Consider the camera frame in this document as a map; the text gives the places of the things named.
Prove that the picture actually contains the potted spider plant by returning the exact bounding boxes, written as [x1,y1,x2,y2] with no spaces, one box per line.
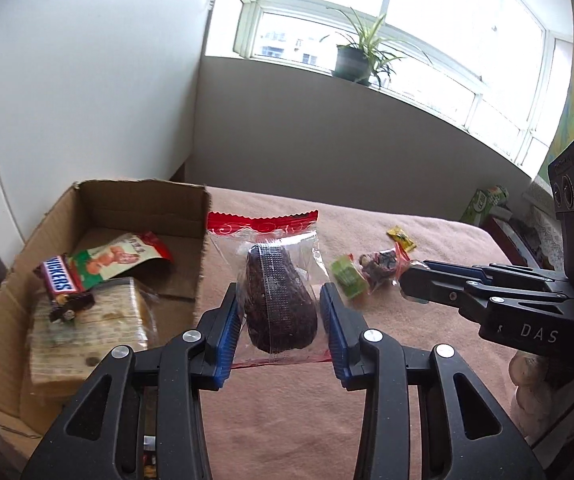
[327,6,433,89]

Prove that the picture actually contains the small dried fruit bag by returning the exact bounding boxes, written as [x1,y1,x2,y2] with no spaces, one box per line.
[359,244,411,292]

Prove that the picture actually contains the red green jerky snack pouch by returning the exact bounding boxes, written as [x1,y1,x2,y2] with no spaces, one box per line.
[67,232,174,290]

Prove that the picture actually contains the yellow candy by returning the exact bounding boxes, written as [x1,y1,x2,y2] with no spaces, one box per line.
[387,226,417,252]

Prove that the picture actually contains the white cabinet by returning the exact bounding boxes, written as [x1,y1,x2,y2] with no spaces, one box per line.
[0,0,210,264]

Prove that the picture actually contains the green candy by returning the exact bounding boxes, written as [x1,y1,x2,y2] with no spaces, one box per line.
[330,255,367,299]

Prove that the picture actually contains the brown Snickers bar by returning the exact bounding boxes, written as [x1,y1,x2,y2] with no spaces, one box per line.
[33,255,95,323]

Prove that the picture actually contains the dark date snack clear bag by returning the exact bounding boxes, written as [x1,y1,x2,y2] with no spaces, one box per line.
[207,210,329,368]

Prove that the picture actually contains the white gloved right hand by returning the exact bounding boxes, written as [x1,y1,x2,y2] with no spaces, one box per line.
[508,351,552,438]

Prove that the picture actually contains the brown cardboard box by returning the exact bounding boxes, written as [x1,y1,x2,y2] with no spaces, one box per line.
[0,180,210,460]

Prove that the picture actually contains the green carton box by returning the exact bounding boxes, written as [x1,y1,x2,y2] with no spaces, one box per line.
[460,185,509,226]

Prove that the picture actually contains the pink blanket table cover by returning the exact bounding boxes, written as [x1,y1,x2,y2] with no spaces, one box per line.
[181,185,564,480]

